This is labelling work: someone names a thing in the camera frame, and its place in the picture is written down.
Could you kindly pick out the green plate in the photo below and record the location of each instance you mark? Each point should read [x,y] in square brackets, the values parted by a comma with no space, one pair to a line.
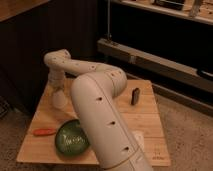
[70,139]

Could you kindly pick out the wooden table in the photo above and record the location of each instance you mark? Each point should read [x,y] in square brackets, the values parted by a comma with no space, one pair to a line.
[144,116]

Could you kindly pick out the white sponge block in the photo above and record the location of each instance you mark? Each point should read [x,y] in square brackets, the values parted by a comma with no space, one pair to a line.
[139,140]

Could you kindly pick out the metal vertical pole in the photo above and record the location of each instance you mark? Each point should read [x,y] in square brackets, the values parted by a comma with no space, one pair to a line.
[108,20]

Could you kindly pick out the wooden shelf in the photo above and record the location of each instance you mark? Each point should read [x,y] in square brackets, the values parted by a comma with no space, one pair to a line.
[165,11]

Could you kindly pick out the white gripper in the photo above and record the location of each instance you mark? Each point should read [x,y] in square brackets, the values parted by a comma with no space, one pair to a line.
[56,79]

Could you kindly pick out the orange carrot toy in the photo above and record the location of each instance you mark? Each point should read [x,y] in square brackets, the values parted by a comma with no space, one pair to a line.
[44,132]

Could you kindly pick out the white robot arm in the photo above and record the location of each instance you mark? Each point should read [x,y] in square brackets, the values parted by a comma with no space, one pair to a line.
[92,95]

